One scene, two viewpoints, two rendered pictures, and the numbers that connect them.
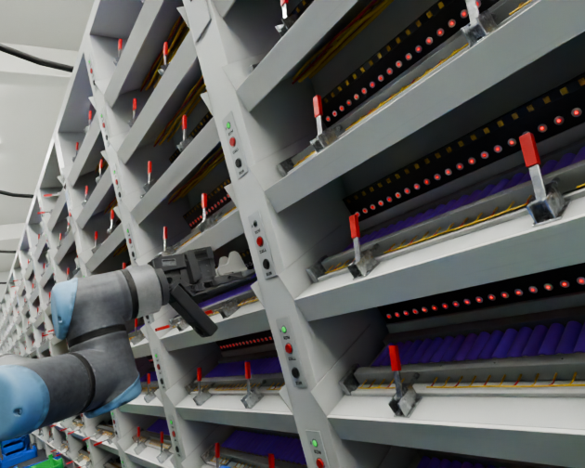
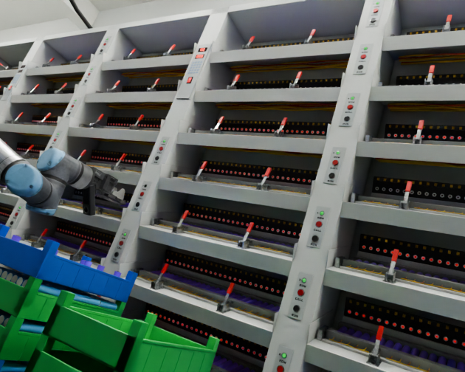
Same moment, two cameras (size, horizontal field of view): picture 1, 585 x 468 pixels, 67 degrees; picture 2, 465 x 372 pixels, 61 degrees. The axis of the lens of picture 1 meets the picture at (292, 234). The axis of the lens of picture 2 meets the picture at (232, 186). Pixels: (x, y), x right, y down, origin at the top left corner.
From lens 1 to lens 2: 0.74 m
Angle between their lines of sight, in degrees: 20
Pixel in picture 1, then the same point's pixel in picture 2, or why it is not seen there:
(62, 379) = (45, 187)
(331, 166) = (193, 189)
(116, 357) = (57, 194)
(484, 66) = (255, 197)
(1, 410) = (24, 181)
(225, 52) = (184, 115)
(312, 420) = not seen: hidden behind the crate
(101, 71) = (110, 49)
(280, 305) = (131, 224)
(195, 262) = (108, 181)
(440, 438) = (162, 301)
